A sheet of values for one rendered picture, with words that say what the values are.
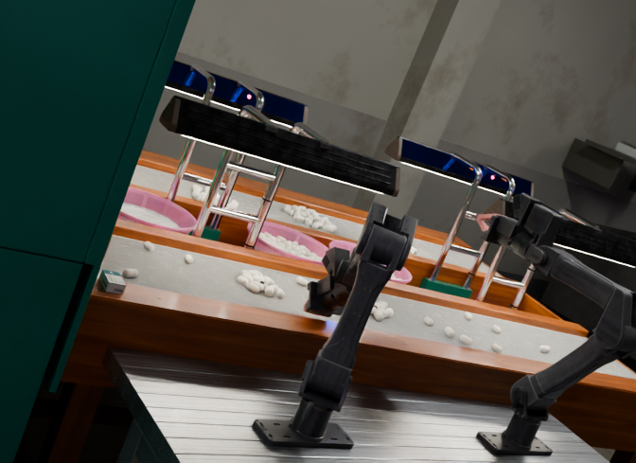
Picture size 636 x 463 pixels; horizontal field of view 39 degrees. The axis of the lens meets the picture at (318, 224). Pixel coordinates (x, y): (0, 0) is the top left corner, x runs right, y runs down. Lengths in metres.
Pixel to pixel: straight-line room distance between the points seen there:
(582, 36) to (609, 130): 0.86
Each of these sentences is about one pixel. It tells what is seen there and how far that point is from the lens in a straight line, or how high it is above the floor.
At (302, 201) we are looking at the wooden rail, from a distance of 3.07.
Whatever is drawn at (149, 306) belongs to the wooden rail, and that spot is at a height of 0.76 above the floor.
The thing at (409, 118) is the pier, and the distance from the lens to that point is 5.39.
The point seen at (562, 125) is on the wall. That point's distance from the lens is 6.55.
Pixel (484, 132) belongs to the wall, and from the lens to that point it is 6.06.
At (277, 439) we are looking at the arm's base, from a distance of 1.63.
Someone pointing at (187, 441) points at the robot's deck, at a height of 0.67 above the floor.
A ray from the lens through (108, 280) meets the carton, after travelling 1.73.
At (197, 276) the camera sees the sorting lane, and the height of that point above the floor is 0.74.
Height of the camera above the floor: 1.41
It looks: 13 degrees down
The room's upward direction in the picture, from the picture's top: 23 degrees clockwise
